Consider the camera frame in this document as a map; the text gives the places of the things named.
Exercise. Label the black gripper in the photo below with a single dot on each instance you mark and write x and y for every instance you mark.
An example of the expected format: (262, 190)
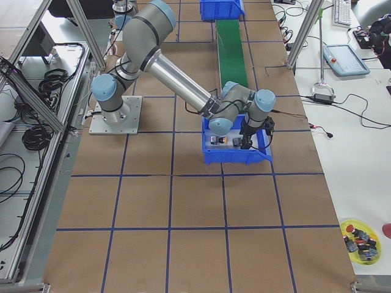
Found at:
(247, 132)

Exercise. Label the yellow push button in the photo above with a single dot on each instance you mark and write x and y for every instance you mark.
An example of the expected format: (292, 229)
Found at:
(215, 140)

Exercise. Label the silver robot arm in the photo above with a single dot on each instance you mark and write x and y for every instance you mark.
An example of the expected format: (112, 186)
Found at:
(143, 35)
(123, 12)

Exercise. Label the yellow plate of buttons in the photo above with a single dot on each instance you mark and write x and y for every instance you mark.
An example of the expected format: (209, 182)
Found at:
(362, 243)

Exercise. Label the right blue plastic bin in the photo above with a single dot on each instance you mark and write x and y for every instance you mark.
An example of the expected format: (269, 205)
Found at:
(260, 144)

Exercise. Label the blue plastic bin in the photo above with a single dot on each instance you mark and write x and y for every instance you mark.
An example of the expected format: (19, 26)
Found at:
(260, 144)
(211, 10)

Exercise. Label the white foam pad right bin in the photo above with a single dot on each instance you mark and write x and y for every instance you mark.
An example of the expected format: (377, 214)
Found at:
(229, 142)

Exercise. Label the green conveyor belt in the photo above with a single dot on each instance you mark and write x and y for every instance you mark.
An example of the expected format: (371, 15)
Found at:
(230, 53)

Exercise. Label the black power adapter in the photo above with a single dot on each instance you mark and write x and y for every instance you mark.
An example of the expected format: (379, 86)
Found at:
(323, 99)

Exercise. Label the blue teach pendant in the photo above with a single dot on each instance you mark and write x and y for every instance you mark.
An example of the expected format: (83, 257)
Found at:
(344, 61)

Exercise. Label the left blue plastic bin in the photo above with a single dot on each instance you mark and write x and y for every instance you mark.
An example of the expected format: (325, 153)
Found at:
(211, 10)

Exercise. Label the long metal grabber tool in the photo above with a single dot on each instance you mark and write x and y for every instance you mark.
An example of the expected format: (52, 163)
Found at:
(321, 86)

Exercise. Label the white keyboard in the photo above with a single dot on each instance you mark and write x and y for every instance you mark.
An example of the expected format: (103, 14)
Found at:
(341, 13)

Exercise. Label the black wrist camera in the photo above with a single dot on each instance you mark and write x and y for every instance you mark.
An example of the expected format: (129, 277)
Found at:
(268, 126)

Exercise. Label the aluminium frame post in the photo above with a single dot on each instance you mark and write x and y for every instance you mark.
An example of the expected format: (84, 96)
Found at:
(309, 20)

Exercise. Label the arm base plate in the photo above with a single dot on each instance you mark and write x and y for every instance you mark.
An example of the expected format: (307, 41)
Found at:
(123, 121)

